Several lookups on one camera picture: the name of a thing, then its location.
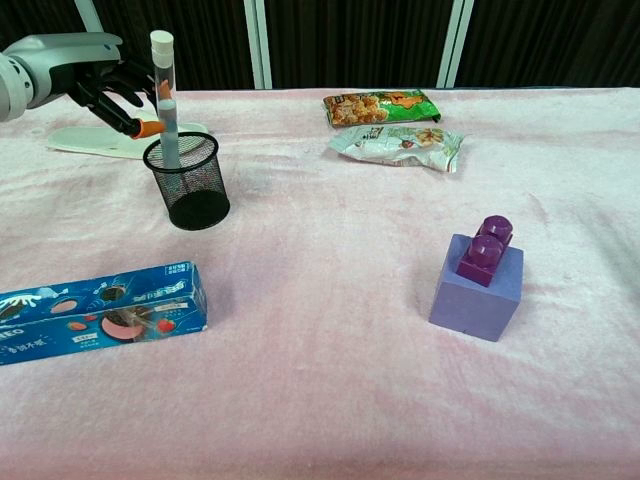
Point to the double white frame post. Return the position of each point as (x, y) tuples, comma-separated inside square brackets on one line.
[(259, 45)]

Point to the white snack bag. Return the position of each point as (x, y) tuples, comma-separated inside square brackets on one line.
[(395, 145)]

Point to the pink fluffy tablecloth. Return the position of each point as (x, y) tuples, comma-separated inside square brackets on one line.
[(320, 380)]

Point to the white slipper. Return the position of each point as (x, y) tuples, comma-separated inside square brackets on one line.
[(80, 140)]

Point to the orange green snack bag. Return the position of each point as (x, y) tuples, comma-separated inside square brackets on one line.
[(385, 106)]

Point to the transparent test tube white cap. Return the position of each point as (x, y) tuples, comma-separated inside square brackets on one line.
[(165, 75)]

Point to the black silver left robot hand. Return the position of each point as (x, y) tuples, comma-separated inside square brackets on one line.
[(65, 55)]

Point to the lavender cube block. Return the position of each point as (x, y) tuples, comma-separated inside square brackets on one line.
[(475, 305)]

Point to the slanted white frame post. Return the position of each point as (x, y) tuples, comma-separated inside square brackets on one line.
[(87, 15)]

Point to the black mesh pen holder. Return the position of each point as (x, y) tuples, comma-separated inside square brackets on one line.
[(197, 205)]

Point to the purple two-stud toy brick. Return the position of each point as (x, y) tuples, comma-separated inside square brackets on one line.
[(482, 252)]

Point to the black curtain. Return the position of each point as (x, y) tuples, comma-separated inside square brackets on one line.
[(350, 40)]

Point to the blue Oreo cookie box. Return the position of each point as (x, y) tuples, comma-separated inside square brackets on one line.
[(100, 315)]

